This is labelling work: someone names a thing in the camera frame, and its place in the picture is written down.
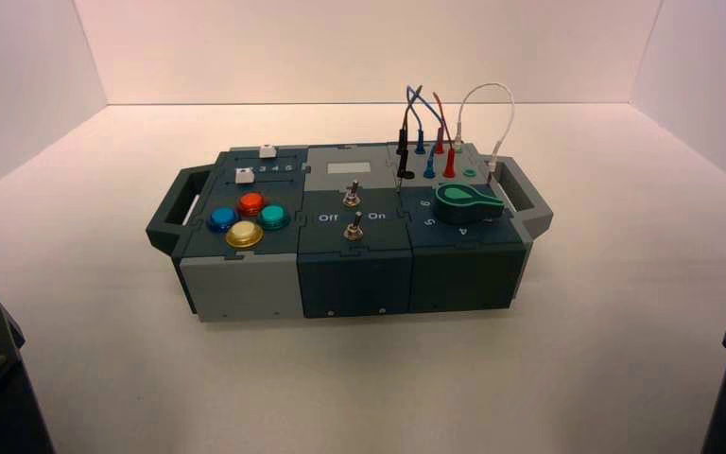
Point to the dark teal grey control box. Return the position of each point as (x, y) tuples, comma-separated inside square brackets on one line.
[(350, 282)]

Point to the green round push button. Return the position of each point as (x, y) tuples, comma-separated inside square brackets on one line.
[(273, 216)]

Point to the green rotary pointer knob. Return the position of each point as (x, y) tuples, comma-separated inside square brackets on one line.
[(463, 202)]

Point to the red round push button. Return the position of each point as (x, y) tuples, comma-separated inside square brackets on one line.
[(251, 202)]

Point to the yellow round push button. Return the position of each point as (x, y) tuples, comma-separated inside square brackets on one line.
[(244, 235)]

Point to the white square slider knob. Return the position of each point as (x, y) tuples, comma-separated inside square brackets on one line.
[(244, 176), (267, 151)]

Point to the blue round push button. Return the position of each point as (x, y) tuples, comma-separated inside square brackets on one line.
[(222, 218)]

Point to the metal toggle switch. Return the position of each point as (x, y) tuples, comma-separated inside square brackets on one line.
[(352, 194), (355, 228)]

